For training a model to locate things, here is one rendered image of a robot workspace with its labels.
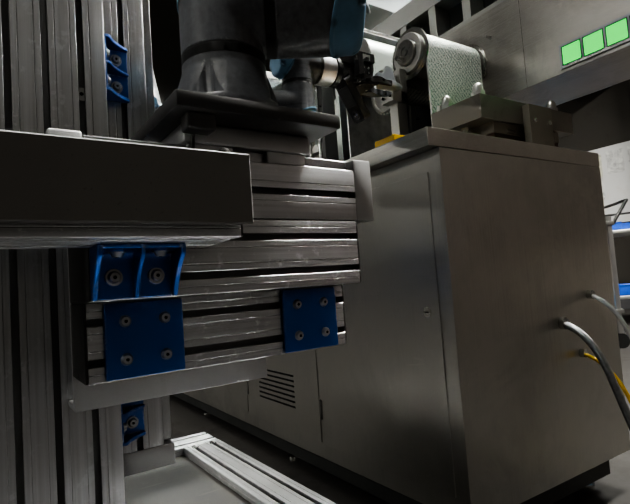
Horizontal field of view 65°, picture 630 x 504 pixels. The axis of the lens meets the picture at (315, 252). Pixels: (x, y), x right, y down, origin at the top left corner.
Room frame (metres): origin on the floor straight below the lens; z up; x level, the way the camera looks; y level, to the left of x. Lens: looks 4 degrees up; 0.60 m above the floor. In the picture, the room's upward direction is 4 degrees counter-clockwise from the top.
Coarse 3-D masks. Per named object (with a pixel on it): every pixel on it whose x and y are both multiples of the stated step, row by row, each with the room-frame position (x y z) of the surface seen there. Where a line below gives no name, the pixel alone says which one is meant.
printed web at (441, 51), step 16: (384, 48) 1.60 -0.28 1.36; (432, 48) 1.38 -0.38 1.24; (448, 48) 1.42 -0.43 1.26; (464, 48) 1.46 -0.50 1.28; (384, 64) 1.60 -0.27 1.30; (448, 64) 1.41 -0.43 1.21; (464, 64) 1.45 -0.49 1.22; (480, 64) 1.49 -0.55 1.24; (416, 80) 1.50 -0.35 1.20; (416, 96) 1.50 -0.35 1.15; (352, 128) 1.70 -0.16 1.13; (368, 128) 1.74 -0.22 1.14; (384, 128) 1.78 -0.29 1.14; (352, 144) 1.69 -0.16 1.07; (368, 144) 1.73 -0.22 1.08
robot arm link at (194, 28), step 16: (192, 0) 0.62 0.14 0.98; (208, 0) 0.62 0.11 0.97; (224, 0) 0.62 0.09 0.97; (240, 0) 0.62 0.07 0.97; (256, 0) 0.62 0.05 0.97; (272, 0) 0.62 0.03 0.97; (192, 16) 0.62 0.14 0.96; (208, 16) 0.62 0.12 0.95; (224, 16) 0.62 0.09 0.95; (240, 16) 0.63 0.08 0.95; (256, 16) 0.63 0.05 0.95; (272, 16) 0.63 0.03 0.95; (192, 32) 0.63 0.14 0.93; (208, 32) 0.62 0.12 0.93; (224, 32) 0.62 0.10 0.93; (240, 32) 0.63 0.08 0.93; (256, 32) 0.64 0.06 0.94; (272, 32) 0.64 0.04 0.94; (272, 48) 0.66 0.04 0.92
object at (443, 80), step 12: (432, 72) 1.37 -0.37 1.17; (444, 72) 1.40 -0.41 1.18; (456, 72) 1.43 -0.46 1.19; (468, 72) 1.46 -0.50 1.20; (432, 84) 1.37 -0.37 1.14; (444, 84) 1.40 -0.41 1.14; (456, 84) 1.43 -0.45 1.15; (468, 84) 1.46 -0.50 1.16; (432, 96) 1.37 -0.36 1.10; (456, 96) 1.42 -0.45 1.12; (468, 96) 1.45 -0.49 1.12; (432, 108) 1.37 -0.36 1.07
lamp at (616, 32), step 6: (612, 24) 1.24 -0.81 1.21; (618, 24) 1.23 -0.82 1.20; (624, 24) 1.22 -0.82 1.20; (606, 30) 1.26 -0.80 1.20; (612, 30) 1.24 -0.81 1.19; (618, 30) 1.23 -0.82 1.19; (624, 30) 1.22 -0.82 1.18; (612, 36) 1.25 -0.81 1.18; (618, 36) 1.23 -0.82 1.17; (624, 36) 1.22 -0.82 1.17; (612, 42) 1.25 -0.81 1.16
